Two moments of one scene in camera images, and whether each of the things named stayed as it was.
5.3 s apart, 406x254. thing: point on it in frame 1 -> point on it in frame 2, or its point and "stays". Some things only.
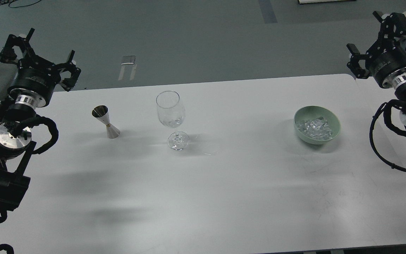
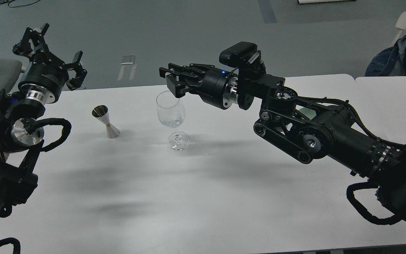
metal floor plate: x=128 y=60 stays
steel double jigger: x=102 y=112 stays
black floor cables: x=2 y=2 stays
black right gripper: x=389 y=63 -> x=218 y=87
